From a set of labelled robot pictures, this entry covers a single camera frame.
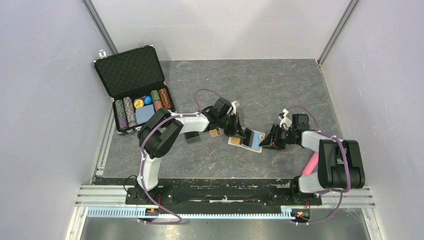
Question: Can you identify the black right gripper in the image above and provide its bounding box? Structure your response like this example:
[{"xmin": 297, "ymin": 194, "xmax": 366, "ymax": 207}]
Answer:
[{"xmin": 259, "ymin": 124, "xmax": 296, "ymax": 151}]

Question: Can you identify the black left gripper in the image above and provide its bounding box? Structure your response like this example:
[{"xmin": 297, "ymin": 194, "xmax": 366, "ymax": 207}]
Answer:
[{"xmin": 217, "ymin": 112, "xmax": 246, "ymax": 140}]

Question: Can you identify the black credit card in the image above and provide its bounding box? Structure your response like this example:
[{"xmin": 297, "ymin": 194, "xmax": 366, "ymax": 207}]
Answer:
[{"xmin": 242, "ymin": 127, "xmax": 255, "ymax": 148}]

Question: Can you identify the beige leather card holder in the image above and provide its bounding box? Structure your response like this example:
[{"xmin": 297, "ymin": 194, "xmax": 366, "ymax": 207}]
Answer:
[{"xmin": 228, "ymin": 128, "xmax": 266, "ymax": 153}]

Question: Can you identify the gold credit card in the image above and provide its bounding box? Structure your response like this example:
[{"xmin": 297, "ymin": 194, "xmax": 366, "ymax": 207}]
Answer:
[
  {"xmin": 230, "ymin": 137, "xmax": 243, "ymax": 145},
  {"xmin": 209, "ymin": 127, "xmax": 223, "ymax": 138}
]

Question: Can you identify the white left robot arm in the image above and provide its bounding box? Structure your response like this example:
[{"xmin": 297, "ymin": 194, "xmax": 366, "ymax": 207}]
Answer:
[{"xmin": 135, "ymin": 97, "xmax": 247, "ymax": 204}]

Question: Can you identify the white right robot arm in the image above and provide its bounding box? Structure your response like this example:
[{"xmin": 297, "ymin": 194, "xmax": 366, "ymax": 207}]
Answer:
[{"xmin": 260, "ymin": 113, "xmax": 366, "ymax": 204}]

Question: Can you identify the clear acrylic card stand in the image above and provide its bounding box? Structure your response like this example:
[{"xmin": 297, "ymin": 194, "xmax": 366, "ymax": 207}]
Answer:
[{"xmin": 183, "ymin": 127, "xmax": 223, "ymax": 145}]

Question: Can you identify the blue playing card deck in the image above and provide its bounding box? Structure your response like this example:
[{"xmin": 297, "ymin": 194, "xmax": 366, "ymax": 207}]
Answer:
[{"xmin": 135, "ymin": 104, "xmax": 155, "ymax": 125}]

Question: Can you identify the pink cylinder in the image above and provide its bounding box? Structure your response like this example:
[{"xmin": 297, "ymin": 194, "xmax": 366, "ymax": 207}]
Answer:
[{"xmin": 301, "ymin": 152, "xmax": 319, "ymax": 177}]

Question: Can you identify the orange black poker chip stack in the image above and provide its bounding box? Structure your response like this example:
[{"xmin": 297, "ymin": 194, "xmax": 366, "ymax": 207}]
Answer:
[{"xmin": 158, "ymin": 88, "xmax": 172, "ymax": 110}]

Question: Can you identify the blue dealer chip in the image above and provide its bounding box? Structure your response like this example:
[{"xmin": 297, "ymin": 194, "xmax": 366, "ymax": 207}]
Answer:
[{"xmin": 143, "ymin": 95, "xmax": 152, "ymax": 106}]

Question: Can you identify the yellow dealer chip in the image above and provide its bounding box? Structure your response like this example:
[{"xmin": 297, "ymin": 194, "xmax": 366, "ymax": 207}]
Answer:
[{"xmin": 133, "ymin": 98, "xmax": 145, "ymax": 109}]

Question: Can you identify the black poker chip case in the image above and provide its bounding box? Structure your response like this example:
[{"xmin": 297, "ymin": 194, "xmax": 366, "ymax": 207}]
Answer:
[{"xmin": 93, "ymin": 44, "xmax": 176, "ymax": 135}]

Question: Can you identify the green poker chip stack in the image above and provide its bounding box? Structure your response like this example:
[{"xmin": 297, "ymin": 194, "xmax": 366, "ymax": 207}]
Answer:
[{"xmin": 114, "ymin": 99, "xmax": 126, "ymax": 118}]

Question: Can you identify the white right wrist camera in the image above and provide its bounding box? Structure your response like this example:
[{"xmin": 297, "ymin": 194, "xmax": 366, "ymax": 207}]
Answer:
[{"xmin": 278, "ymin": 108, "xmax": 292, "ymax": 131}]

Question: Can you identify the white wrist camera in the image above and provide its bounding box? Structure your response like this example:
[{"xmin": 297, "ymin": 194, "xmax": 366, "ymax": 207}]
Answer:
[
  {"xmin": 278, "ymin": 108, "xmax": 292, "ymax": 131},
  {"xmin": 231, "ymin": 100, "xmax": 240, "ymax": 115}
]

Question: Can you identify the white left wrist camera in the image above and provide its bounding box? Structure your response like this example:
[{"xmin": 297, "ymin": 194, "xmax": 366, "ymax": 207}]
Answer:
[{"xmin": 231, "ymin": 100, "xmax": 240, "ymax": 115}]

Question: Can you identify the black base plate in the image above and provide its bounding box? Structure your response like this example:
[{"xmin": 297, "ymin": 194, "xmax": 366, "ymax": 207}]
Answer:
[{"xmin": 124, "ymin": 178, "xmax": 322, "ymax": 215}]

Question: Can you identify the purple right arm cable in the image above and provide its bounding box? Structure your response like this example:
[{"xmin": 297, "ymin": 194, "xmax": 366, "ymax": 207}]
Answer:
[{"xmin": 286, "ymin": 105, "xmax": 352, "ymax": 225}]

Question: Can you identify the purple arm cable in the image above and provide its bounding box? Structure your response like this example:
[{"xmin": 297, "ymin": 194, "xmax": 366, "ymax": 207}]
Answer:
[
  {"xmin": 286, "ymin": 105, "xmax": 352, "ymax": 225},
  {"xmin": 138, "ymin": 88, "xmax": 226, "ymax": 225}
]

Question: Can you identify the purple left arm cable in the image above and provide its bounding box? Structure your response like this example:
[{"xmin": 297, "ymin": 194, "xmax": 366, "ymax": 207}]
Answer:
[{"xmin": 138, "ymin": 88, "xmax": 226, "ymax": 225}]

